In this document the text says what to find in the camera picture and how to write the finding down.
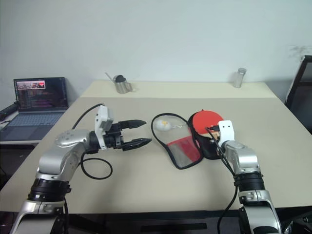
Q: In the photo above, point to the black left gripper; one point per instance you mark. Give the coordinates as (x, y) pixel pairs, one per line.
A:
(114, 139)

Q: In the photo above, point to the black red paddle case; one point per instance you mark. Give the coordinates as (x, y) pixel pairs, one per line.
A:
(185, 146)

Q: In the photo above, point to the red table tennis paddle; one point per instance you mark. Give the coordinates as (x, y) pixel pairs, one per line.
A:
(207, 119)

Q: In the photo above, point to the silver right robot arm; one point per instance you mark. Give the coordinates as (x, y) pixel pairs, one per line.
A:
(246, 158)

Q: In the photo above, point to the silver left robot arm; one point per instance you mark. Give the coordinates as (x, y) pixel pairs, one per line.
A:
(70, 146)

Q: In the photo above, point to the steel pitcher with spout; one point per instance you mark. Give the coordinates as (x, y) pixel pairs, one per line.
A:
(123, 86)

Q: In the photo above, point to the open grey laptop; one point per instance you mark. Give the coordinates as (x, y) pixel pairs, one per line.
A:
(36, 122)

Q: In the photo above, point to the silver metal cylinder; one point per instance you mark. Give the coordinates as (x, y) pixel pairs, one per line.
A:
(239, 78)

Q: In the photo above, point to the black cylindrical device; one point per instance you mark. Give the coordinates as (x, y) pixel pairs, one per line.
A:
(8, 111)

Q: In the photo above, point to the dark rounded shape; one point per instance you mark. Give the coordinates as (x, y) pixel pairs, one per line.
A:
(6, 223)
(298, 224)

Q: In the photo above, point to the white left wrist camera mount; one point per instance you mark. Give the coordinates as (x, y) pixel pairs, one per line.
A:
(103, 117)

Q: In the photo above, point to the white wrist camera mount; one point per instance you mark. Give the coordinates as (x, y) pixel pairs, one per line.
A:
(103, 117)
(226, 134)

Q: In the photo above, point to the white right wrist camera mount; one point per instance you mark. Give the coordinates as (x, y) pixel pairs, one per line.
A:
(226, 134)

